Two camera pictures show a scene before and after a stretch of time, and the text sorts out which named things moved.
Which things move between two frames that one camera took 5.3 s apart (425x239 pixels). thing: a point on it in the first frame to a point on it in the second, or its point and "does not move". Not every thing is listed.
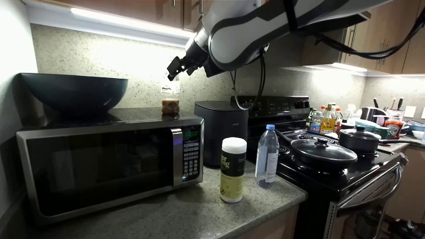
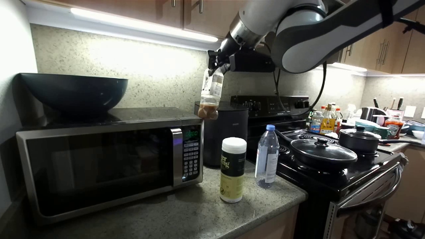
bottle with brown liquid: [170, 96] to [211, 91]
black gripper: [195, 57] to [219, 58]
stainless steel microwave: [82, 165] does not move
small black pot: [359, 142] does not move
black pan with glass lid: [320, 155] does not move
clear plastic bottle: [267, 156] does not move
